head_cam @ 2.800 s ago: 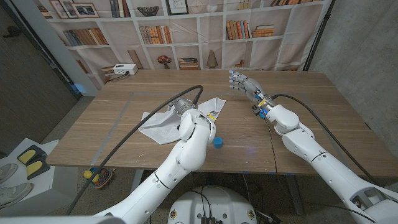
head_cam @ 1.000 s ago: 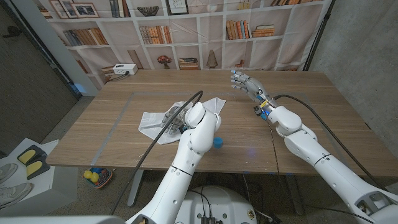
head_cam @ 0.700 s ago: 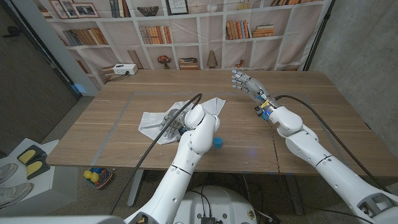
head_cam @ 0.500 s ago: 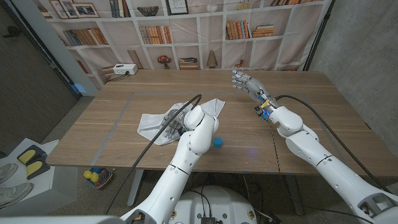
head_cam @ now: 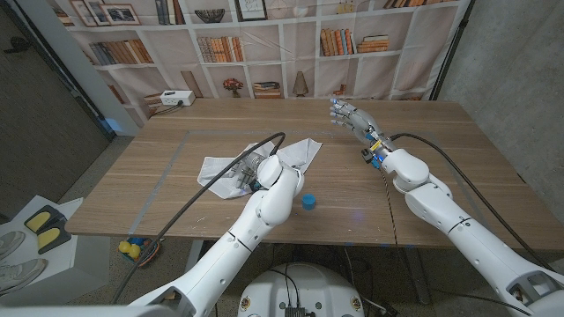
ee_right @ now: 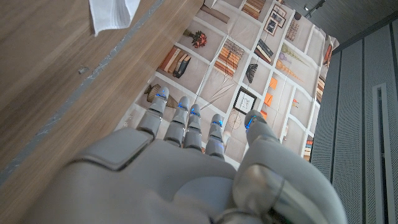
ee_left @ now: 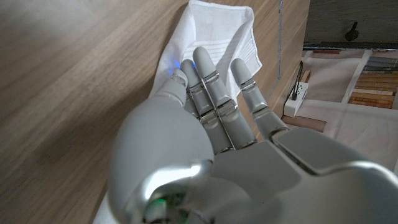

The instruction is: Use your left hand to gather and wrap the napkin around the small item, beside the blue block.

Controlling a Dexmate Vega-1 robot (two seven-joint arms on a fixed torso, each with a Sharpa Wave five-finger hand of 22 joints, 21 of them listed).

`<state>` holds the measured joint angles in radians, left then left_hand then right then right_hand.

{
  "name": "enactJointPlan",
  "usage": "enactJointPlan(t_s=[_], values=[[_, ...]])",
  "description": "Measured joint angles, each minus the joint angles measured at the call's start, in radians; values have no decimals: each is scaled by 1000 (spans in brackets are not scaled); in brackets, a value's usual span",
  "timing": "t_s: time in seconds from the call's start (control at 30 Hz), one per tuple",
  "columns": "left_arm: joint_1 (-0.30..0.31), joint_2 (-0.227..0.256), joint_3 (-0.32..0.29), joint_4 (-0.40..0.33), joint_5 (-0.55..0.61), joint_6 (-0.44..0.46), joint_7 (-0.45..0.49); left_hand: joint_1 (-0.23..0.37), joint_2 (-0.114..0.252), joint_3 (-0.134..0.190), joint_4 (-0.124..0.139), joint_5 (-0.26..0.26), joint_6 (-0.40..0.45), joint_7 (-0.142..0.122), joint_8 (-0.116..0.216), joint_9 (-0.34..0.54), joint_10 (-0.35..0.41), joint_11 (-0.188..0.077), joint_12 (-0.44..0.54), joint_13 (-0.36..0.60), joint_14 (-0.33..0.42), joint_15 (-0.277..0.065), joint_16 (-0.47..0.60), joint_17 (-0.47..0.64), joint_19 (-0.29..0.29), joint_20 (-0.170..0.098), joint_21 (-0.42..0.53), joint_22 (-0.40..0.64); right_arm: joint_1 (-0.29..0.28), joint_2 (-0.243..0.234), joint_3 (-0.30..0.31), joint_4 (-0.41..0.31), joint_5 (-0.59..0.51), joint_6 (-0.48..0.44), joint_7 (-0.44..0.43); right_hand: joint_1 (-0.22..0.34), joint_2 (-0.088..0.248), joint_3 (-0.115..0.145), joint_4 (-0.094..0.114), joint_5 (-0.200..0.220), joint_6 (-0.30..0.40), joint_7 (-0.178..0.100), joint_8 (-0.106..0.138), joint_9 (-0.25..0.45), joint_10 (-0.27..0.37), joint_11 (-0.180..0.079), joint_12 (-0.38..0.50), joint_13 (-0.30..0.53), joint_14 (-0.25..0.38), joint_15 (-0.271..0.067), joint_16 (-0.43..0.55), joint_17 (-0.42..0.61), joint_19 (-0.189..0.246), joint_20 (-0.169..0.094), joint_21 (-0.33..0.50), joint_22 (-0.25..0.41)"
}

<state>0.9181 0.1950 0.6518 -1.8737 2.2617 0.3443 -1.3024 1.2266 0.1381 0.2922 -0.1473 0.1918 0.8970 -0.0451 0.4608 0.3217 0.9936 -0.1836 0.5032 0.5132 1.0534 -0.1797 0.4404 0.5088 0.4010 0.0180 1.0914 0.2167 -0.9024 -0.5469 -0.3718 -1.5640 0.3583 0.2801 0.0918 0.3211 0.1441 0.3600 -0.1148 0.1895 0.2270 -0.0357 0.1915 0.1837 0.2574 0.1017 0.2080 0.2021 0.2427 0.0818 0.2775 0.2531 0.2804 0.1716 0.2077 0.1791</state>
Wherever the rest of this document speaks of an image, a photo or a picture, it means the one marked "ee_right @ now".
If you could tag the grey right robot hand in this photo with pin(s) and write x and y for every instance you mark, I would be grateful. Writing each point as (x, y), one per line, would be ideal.
(155, 186)

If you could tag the white cloth napkin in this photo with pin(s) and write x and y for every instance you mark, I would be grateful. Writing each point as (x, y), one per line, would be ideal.
(113, 14)

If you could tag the printed bookshelf backdrop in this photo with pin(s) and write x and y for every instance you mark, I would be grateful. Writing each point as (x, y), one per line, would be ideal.
(217, 81)

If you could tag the black ceiling track light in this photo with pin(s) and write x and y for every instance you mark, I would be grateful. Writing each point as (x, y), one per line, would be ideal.
(314, 7)

